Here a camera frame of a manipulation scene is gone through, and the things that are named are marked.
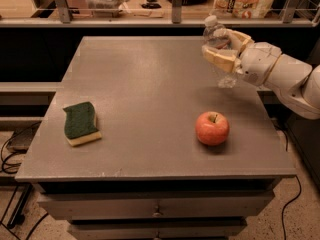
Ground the clear plastic container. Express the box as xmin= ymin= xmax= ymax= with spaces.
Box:
xmin=85 ymin=0 xmax=125 ymax=17

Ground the red apple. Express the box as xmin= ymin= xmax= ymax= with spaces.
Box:
xmin=195 ymin=111 xmax=230 ymax=146

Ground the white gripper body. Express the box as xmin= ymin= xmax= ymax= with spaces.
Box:
xmin=237 ymin=42 xmax=282 ymax=86

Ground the black small object on shelf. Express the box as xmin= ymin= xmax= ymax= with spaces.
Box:
xmin=141 ymin=3 xmax=161 ymax=9

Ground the clear plastic water bottle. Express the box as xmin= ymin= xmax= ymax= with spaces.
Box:
xmin=203 ymin=15 xmax=237 ymax=88

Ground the printed snack bag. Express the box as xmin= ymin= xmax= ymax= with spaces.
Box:
xmin=210 ymin=0 xmax=274 ymax=19

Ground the grey cabinet with drawers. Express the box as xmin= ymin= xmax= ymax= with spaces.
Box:
xmin=16 ymin=37 xmax=295 ymax=240

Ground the black cables left floor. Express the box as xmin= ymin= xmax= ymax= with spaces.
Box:
xmin=0 ymin=121 xmax=50 ymax=240

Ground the metal shelf rail frame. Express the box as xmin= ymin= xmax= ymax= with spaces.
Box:
xmin=0 ymin=0 xmax=320 ymax=28

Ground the black cable right floor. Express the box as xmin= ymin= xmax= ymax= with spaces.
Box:
xmin=280 ymin=175 xmax=303 ymax=240

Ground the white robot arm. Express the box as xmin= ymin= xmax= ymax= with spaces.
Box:
xmin=202 ymin=28 xmax=320 ymax=120

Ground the grey power adapter box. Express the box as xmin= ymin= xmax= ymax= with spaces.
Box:
xmin=6 ymin=128 xmax=35 ymax=152

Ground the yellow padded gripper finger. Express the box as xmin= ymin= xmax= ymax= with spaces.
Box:
xmin=227 ymin=29 xmax=254 ymax=54
xmin=202 ymin=45 xmax=240 ymax=73

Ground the green and yellow sponge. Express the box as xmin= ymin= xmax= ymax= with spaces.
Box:
xmin=63 ymin=102 xmax=102 ymax=147

